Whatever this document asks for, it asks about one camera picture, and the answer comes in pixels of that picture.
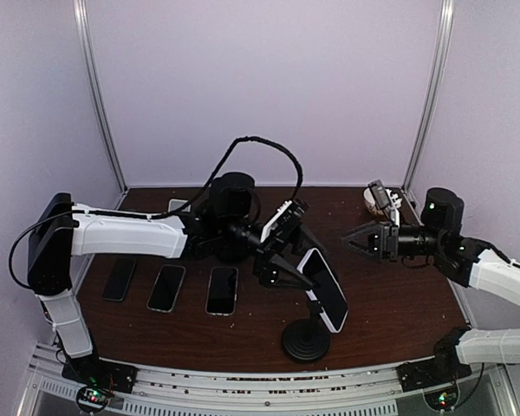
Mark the aluminium frame post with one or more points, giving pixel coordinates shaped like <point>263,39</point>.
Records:
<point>439,61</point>
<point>84,33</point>

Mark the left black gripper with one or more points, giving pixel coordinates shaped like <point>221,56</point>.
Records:
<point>268,263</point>

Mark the small black phone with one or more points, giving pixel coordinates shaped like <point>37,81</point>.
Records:
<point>119,279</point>

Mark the white folding phone stand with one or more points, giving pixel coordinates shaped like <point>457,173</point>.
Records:
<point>179,205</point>

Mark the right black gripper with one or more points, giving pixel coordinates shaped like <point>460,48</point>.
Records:
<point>383,241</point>

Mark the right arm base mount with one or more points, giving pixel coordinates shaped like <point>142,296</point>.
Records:
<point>440,374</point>

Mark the front aluminium rail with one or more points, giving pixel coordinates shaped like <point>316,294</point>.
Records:
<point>374,390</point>

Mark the black round-base phone stand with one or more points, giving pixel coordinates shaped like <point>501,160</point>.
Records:
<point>232,256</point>

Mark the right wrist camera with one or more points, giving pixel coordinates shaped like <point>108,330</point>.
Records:
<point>386,201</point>

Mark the large black phone silver edge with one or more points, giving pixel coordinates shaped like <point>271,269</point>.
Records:
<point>222,291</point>

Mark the left aluminium frame post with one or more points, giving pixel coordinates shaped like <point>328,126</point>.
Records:
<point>84,33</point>

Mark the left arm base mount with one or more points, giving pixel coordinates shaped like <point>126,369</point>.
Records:
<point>99,379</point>

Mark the black stand with white pad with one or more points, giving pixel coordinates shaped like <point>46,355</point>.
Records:
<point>306,340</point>

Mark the right aluminium frame post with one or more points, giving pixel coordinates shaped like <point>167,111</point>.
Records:
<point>439,61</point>

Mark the white ceramic bowl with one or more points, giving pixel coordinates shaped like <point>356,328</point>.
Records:
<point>371,205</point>

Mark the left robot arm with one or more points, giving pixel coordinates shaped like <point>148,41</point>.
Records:
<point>220,226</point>

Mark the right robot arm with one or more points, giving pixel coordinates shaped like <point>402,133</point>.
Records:
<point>466,261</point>

